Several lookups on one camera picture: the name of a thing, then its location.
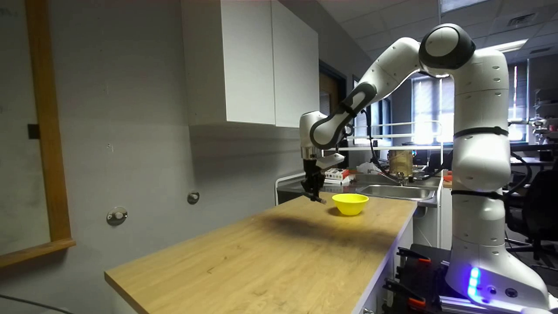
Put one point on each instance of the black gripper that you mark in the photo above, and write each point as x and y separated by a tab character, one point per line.
311	165

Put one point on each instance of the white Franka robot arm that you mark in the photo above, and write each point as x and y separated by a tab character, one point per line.
477	146

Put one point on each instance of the lime green plastic bowl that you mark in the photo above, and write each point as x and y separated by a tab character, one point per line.
349	203

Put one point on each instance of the red white package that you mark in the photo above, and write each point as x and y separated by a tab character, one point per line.
341	177

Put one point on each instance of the stainless steel sink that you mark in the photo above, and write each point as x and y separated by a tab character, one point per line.
390	191

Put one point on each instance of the black red clamp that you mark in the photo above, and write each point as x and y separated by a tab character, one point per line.
416	280

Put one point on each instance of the black office chair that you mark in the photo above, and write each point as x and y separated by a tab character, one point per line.
538	203

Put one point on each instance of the ceiling light panel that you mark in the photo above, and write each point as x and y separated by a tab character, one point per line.
506	46

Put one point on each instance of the wooden framed whiteboard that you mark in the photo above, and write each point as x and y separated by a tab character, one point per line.
46	133

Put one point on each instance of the round metal wall knob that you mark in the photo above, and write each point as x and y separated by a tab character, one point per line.
193	198
116	217

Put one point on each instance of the white wall cabinet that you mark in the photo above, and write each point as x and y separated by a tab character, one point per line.
255	64

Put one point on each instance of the black clip on frame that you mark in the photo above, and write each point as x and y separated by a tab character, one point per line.
34	132

